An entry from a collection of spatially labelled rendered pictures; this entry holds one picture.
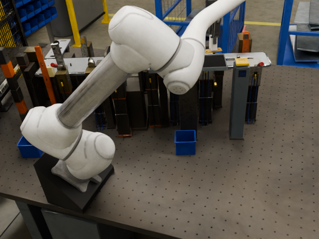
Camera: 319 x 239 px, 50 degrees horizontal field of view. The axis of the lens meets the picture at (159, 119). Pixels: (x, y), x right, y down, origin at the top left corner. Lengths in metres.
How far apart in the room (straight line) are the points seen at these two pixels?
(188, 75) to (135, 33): 0.20
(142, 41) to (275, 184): 1.01
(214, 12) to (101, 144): 0.67
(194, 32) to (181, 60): 0.16
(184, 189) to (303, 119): 0.87
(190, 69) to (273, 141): 0.99
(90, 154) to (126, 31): 0.59
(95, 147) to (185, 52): 0.57
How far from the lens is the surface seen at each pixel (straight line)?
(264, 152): 1.87
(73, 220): 1.69
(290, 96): 2.33
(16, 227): 2.66
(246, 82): 1.73
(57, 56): 1.96
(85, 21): 5.18
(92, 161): 1.42
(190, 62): 1.07
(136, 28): 1.00
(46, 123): 1.36
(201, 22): 1.24
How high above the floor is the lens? 1.93
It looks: 36 degrees down
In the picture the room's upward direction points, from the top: 5 degrees counter-clockwise
